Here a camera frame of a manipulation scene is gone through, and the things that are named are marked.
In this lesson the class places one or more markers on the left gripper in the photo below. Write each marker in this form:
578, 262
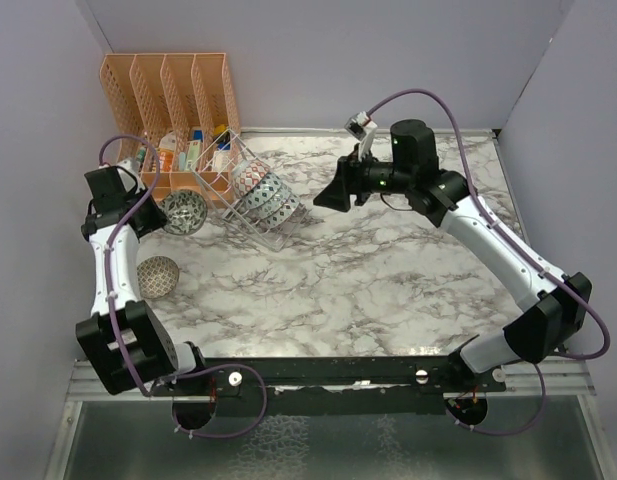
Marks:
157, 220

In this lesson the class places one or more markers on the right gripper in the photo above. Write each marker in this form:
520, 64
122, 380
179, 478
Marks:
348, 181

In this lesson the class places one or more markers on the black leaf pattern bowl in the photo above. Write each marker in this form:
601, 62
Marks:
186, 212

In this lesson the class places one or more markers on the pink patterned bowl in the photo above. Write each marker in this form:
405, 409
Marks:
282, 214

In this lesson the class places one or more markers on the dark blue triangle bowl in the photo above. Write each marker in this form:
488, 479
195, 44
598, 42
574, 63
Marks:
253, 198

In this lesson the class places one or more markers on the light blue floral bowl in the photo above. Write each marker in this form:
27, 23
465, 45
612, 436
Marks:
271, 201

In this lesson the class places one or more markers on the red lattice bowl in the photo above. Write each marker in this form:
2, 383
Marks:
246, 175

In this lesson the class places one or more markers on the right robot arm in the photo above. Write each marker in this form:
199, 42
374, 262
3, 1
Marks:
548, 298

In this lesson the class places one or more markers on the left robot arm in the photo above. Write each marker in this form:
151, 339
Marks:
123, 339

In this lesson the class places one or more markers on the brown geometric bowl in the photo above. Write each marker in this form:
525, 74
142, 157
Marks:
157, 277

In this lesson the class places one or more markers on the orange packet in organizer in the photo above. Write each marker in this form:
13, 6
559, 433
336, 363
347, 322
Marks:
168, 152

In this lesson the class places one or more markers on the green white box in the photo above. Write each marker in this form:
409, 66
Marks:
193, 153

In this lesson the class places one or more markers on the white label card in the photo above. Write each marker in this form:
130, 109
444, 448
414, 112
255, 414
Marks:
220, 161

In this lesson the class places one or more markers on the orange plastic desk organizer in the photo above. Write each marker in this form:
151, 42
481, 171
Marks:
151, 94

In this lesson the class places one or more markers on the yellow black tool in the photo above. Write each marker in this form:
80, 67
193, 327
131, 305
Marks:
219, 131

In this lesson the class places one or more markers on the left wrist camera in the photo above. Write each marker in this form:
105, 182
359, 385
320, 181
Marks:
132, 164

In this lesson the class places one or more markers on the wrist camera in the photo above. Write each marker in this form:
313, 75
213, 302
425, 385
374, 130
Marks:
362, 128
132, 164

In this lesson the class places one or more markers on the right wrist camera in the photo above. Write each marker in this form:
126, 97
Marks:
362, 128

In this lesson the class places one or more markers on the white wire dish rack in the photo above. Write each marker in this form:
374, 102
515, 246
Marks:
229, 206

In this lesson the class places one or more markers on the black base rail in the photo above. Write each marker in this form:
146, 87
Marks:
328, 386

